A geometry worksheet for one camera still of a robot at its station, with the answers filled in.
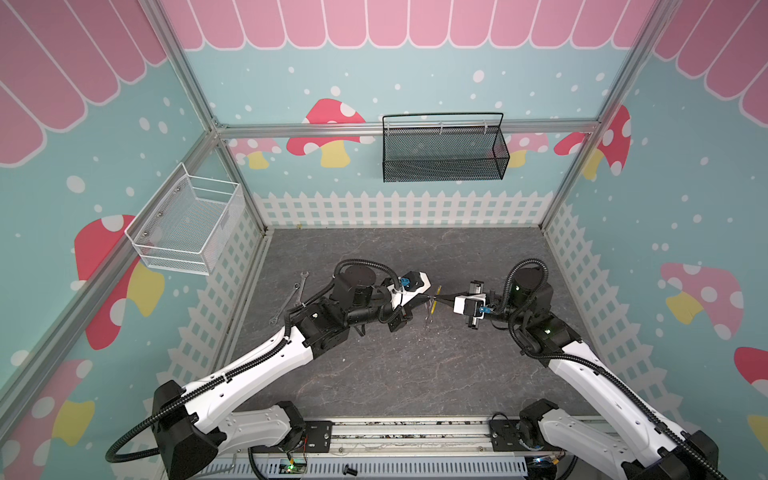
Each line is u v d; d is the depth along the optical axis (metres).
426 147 0.96
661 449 0.39
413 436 0.76
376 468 0.71
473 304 0.55
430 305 0.66
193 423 0.39
